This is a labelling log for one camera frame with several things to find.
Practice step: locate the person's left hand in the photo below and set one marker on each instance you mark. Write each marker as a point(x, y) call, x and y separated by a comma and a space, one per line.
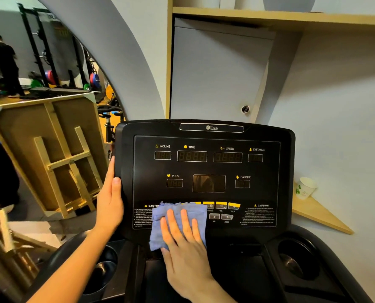
point(110, 205)

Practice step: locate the person's right hand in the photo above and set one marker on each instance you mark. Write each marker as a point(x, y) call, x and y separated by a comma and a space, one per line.
point(187, 265)

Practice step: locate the blue cleaning cloth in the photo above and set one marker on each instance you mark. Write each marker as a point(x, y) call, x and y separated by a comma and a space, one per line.
point(155, 231)

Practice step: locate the person's left forearm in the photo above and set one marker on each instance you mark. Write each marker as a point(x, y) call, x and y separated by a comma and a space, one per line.
point(67, 274)

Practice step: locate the black exercise bike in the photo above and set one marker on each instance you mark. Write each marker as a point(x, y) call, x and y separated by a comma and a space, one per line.
point(110, 109)

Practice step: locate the yellow weight plate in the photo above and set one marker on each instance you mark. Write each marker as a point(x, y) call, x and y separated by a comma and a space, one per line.
point(109, 92)

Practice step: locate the large wooden easel board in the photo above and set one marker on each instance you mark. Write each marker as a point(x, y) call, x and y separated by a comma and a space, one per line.
point(17, 129)

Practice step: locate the black flat bench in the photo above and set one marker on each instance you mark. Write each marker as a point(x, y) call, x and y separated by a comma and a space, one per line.
point(58, 91)

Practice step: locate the blue weight plate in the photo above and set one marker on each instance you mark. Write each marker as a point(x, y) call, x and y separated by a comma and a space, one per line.
point(95, 80)

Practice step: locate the wooden corner shelf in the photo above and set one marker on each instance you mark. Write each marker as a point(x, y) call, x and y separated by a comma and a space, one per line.
point(317, 211)

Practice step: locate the red weight plate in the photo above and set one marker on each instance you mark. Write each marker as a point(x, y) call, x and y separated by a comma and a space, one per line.
point(50, 77)

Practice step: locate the white paper cup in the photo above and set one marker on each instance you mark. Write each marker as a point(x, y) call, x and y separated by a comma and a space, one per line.
point(305, 187)

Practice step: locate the green weight plate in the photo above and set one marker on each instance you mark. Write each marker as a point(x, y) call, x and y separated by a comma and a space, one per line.
point(36, 84)

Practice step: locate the round metal cabinet lock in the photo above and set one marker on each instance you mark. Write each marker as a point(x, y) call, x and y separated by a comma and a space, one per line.
point(245, 109)

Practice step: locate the white cabinet door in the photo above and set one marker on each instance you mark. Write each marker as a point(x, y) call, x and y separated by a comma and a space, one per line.
point(219, 75)

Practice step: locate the black squat rack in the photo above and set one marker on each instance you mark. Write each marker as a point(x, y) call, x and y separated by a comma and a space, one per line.
point(32, 44)

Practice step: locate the wooden easel frame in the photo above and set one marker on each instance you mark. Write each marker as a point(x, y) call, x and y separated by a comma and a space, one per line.
point(4, 230)

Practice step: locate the wooden wall shelf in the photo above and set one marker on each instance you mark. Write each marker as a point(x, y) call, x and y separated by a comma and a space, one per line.
point(269, 16)

